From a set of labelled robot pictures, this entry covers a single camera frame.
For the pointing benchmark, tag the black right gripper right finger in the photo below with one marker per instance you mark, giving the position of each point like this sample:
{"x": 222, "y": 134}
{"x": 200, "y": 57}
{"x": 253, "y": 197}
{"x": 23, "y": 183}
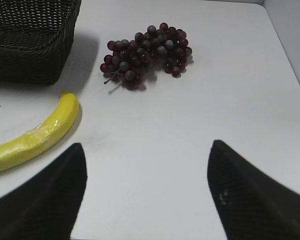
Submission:
{"x": 250, "y": 204}

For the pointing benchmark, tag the dark red grape bunch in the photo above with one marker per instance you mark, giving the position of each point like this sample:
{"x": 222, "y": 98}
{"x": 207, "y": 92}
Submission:
{"x": 162, "y": 47}

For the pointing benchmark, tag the black wicker basket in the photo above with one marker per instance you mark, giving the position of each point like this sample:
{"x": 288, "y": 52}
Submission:
{"x": 36, "y": 37}

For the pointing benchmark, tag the yellow banana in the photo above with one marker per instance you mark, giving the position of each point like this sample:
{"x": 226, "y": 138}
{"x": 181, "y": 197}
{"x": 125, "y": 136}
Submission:
{"x": 44, "y": 136}

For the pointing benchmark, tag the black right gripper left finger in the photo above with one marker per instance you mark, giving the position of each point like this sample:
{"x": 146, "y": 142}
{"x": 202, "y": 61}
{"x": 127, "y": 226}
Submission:
{"x": 46, "y": 206}

